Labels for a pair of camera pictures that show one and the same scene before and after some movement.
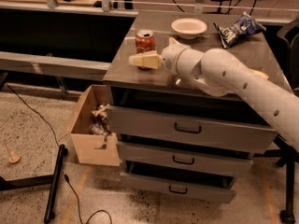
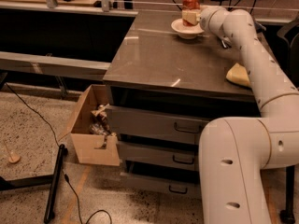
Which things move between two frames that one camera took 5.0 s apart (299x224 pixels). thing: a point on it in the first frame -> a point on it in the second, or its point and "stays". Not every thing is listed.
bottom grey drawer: x=181 y=189 stays
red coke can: x=145 y=43 -> x=191 y=1
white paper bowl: x=189 y=28 stays
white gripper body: x=172 y=58 -> x=205 y=19
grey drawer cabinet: x=178 y=143 stays
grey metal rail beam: x=53 y=65 stays
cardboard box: x=92 y=148 stays
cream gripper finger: x=151 y=61 -> x=192 y=17
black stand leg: x=50 y=180 stays
